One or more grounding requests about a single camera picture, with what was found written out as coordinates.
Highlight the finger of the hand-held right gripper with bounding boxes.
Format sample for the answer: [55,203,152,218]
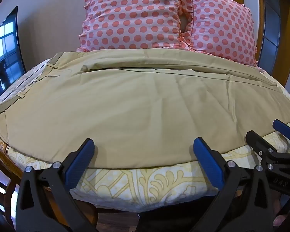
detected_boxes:
[246,130,278,161]
[273,119,290,148]

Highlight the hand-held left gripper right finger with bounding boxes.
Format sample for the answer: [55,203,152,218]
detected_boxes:
[191,137,275,232]

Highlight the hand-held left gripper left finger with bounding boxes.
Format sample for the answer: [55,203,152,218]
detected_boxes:
[16,138,97,232]

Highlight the khaki pants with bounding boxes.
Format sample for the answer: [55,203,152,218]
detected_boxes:
[0,49,287,170]

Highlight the person's right hand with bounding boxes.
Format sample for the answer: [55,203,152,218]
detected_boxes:
[273,193,290,228]

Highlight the yellow patterned bed sheet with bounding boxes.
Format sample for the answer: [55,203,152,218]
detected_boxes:
[0,58,290,207]

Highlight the dark glass door panel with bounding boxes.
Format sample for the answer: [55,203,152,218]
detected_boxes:
[261,0,281,47]

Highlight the pink polka dot pillow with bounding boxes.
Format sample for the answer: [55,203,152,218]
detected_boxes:
[77,0,194,53]
[180,0,259,67]

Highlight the black television screen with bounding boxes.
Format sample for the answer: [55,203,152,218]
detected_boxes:
[0,5,27,102]

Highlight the wooden bed frame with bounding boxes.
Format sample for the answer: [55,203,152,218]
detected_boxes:
[0,126,100,232]

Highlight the yellow wooden door frame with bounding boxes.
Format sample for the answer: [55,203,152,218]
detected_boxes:
[241,0,290,95]

